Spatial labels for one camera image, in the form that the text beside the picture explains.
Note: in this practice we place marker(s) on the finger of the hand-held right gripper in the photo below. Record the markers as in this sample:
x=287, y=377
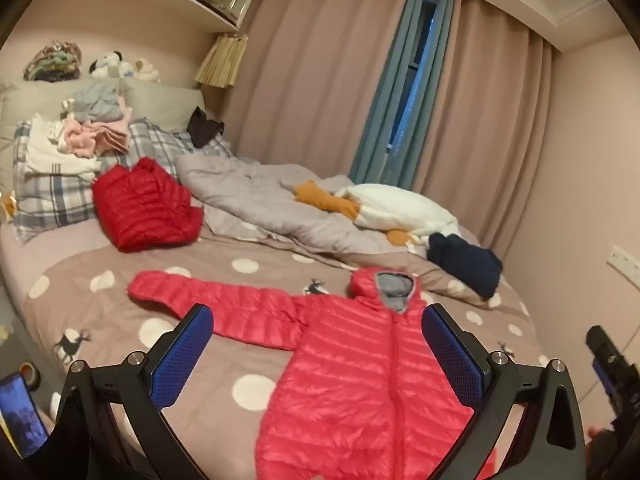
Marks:
x=606, y=382

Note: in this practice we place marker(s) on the grey-blue knitted garment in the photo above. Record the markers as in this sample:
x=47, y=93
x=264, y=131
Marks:
x=100, y=100

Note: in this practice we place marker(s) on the dark red folded puffer jacket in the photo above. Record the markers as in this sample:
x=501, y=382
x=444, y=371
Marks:
x=145, y=210

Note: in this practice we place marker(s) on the grey duvet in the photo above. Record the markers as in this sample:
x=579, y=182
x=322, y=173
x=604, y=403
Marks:
x=260, y=200

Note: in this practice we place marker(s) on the pink-red hooded puffer jacket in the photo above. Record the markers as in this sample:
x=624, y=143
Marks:
x=350, y=385

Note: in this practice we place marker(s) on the floral fabric bag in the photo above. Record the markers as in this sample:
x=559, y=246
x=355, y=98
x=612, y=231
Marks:
x=52, y=62

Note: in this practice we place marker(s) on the tape roll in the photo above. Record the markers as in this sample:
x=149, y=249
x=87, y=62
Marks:
x=31, y=376

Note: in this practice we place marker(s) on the beige headboard cushion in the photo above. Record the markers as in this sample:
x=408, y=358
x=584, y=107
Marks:
x=162, y=105

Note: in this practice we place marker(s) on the black garment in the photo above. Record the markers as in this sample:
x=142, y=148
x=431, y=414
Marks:
x=202, y=127

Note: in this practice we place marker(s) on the blue-grey curtain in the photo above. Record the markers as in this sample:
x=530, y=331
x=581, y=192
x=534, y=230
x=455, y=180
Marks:
x=380, y=125

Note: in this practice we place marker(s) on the plaid pillow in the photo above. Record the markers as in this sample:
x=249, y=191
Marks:
x=50, y=197

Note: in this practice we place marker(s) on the navy blue garment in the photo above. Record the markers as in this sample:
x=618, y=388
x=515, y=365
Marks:
x=467, y=262

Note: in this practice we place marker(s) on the white and orange plush garment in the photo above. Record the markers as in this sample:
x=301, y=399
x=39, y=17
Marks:
x=400, y=210

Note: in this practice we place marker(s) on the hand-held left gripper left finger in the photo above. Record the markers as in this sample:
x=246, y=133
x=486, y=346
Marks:
x=182, y=355

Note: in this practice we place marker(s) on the pink curtain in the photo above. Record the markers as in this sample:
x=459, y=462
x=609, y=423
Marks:
x=320, y=75
x=490, y=120

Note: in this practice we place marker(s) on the pleated yellow lamp shade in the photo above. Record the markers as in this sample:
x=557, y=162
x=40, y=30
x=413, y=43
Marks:
x=222, y=60

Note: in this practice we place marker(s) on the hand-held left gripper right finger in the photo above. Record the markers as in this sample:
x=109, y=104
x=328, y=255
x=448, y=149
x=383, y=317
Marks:
x=450, y=355

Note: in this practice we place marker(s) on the brown polka-dot bedsheet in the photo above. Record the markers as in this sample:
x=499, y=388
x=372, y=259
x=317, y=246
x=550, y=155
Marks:
x=90, y=310

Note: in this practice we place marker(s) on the smartphone with lit screen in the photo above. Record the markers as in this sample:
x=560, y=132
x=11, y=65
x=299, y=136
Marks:
x=20, y=415

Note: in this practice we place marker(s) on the cream plush toy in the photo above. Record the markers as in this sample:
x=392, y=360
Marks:
x=142, y=71

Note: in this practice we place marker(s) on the white folded cloth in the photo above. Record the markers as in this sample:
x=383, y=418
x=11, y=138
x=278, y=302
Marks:
x=45, y=155

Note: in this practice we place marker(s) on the window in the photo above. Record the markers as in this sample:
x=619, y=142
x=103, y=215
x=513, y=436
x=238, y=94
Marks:
x=412, y=100

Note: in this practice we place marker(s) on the white wall socket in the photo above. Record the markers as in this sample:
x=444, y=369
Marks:
x=625, y=265

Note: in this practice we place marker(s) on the orange plush toy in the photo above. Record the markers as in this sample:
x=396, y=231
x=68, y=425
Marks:
x=9, y=206

